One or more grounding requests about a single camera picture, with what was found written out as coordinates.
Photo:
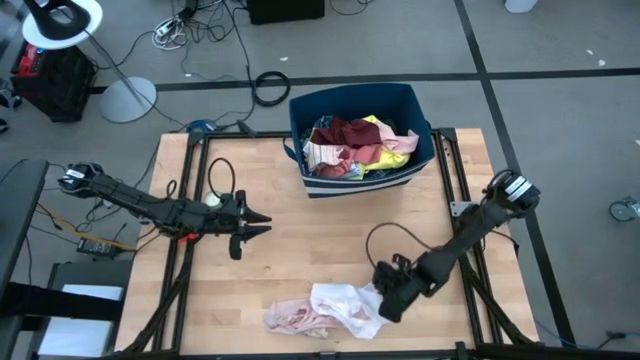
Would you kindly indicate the pale pink garment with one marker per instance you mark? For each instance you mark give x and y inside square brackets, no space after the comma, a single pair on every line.
[290,317]

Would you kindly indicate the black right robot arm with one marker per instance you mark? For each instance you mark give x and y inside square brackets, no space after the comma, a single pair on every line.
[475,225]

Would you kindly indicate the white floor object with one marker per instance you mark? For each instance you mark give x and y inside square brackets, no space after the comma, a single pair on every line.
[520,5]

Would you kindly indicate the white garment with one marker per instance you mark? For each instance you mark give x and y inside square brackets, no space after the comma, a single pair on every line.
[345,305]

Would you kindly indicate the grey caster wheel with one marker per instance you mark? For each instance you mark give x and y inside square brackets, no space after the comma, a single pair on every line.
[622,210]

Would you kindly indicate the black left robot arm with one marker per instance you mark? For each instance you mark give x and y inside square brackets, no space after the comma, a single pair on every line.
[140,205]

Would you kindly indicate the silver metal bracket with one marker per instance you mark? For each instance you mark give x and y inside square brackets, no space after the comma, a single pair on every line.
[460,207]

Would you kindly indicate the white round side table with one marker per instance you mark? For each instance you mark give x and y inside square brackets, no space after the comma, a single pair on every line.
[127,100]

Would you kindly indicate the black box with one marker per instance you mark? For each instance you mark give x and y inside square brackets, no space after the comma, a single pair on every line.
[285,10]

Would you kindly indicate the black curved panel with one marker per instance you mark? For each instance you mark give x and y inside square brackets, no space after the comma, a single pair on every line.
[20,210]

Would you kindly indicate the salmon pink garment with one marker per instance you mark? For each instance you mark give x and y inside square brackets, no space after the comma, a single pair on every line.
[357,152]

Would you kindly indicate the maroon garment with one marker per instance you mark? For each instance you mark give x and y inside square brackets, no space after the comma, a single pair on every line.
[350,132]

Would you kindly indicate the yellow garment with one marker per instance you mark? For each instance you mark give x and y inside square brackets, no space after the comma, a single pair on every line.
[390,160]

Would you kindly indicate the cream red-striped knit sweater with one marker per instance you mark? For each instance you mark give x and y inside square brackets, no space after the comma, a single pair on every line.
[320,155]

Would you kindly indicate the black power brick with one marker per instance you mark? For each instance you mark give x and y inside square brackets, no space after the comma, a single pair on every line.
[97,246]

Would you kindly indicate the black aluminium table frame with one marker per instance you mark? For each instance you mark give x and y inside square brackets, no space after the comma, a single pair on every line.
[225,134]

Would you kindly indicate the red tool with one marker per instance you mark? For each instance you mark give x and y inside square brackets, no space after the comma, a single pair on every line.
[27,57]

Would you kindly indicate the black headset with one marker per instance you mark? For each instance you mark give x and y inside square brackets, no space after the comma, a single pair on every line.
[55,25]

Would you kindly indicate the navy plaid garment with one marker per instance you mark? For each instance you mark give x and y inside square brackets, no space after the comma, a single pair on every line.
[320,122]

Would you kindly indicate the navy white striped fabric bin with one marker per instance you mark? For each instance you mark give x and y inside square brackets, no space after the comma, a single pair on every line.
[410,105]

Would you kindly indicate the small red tab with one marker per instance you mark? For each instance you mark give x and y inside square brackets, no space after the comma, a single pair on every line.
[187,237]

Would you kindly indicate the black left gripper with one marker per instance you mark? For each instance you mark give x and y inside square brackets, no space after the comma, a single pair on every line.
[233,220]

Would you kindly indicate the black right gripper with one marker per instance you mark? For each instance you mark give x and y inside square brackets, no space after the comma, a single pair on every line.
[400,290]

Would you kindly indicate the black equipment case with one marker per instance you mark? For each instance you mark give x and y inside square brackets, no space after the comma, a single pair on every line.
[55,90]

